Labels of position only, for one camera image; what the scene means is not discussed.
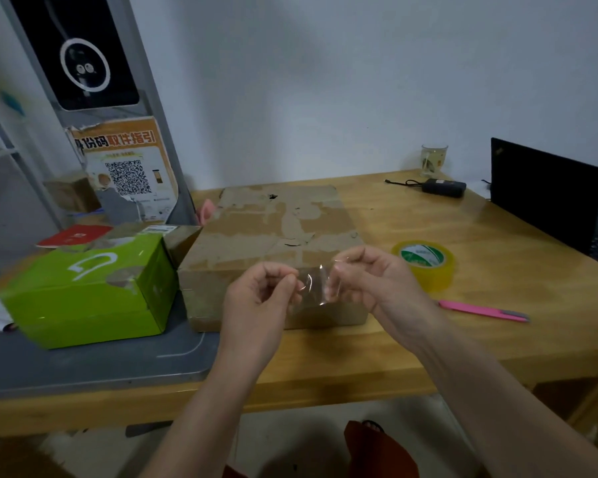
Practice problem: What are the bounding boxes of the brown parcel on shelf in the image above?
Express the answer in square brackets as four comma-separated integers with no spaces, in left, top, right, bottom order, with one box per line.
[44,175,102,214]

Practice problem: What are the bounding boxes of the person's right hand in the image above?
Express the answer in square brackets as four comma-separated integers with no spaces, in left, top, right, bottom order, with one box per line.
[325,245,444,355]

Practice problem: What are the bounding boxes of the person's left hand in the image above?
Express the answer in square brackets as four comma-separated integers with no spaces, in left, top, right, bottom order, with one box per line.
[221,262,304,375]

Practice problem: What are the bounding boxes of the pink utility knife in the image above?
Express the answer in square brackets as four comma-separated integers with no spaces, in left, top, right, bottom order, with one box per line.
[438,299,530,323]

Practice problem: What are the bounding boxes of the yellow packing tape roll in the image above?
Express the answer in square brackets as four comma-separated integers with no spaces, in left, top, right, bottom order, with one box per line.
[391,240,456,293]

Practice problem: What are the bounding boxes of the small brown cardboard box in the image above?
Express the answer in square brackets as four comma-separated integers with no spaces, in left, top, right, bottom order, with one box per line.
[105,223,203,268]

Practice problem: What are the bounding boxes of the black scanner screen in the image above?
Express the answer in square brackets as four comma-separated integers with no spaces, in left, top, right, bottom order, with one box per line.
[6,0,140,112]

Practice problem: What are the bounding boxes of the large brown cardboard box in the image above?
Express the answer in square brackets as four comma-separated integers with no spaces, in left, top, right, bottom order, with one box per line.
[177,184,369,333]

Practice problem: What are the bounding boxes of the black laptop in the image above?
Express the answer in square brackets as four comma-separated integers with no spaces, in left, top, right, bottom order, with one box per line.
[489,137,598,267]

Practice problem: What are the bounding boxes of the grey scanner stand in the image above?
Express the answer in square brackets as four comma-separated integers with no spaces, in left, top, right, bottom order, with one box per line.
[0,0,200,229]

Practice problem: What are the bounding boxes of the grey scanner base plate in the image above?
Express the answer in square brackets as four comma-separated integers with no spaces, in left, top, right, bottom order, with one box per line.
[0,293,222,400]

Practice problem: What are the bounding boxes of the red booklet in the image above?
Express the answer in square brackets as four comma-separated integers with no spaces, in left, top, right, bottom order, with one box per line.
[36,224,113,249]

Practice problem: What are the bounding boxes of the glass cup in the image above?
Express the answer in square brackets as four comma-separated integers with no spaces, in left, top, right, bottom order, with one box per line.
[421,143,449,177]

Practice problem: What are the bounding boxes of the orange code poster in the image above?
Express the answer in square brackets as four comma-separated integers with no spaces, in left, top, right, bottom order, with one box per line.
[69,118,180,223]

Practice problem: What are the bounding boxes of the clear tape piece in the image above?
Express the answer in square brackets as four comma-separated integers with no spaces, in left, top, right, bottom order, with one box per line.
[296,264,341,308]

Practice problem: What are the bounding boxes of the person's left forearm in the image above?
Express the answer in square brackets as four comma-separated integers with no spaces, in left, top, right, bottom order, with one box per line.
[139,343,265,478]

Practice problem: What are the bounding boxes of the wooden table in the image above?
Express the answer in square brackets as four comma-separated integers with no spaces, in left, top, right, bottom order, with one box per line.
[0,169,598,438]

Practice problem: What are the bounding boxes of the green cardboard box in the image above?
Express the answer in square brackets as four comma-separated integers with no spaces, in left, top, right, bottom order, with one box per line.
[0,234,179,350]

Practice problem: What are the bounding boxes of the black power adapter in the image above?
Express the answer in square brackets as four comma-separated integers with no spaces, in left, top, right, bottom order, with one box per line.
[422,178,467,198]

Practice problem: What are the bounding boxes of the red clothing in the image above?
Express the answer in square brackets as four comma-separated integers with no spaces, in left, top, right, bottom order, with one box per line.
[343,419,421,478]

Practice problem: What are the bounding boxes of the person's right forearm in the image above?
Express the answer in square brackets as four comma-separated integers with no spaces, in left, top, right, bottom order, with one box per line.
[409,313,598,478]

